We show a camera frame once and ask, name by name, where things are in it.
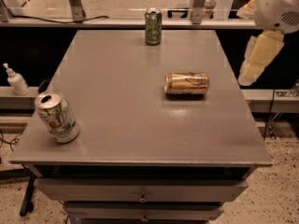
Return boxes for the grey lower drawer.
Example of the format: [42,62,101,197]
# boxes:
[64,202,223,221]

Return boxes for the orange soda can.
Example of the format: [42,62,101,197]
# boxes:
[164,72,209,95]

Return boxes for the grey metal bracket left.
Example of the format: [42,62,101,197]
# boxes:
[68,0,86,22]

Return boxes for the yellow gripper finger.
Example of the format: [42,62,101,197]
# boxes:
[236,0,258,19]
[237,30,284,86]

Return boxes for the grey metal bracket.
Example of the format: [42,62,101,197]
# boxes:
[68,0,86,22]
[191,0,206,24]

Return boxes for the green soda can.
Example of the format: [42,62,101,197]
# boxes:
[145,7,162,45]

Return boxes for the black cable on ledge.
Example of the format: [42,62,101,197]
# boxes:
[12,14,110,25]

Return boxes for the grey top drawer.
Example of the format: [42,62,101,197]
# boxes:
[35,178,248,203]

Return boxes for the white green 7up can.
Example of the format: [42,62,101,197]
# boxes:
[35,91,79,144]

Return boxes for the grey metal bracket right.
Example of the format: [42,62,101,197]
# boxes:
[191,0,206,24]

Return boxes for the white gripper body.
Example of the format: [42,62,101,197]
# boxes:
[254,0,299,34]

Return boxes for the grey drawer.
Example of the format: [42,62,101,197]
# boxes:
[35,178,248,203]
[64,202,223,221]

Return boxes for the white pump bottle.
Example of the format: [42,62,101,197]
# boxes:
[3,63,30,96]

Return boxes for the black table leg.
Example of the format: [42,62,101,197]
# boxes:
[20,174,36,217]

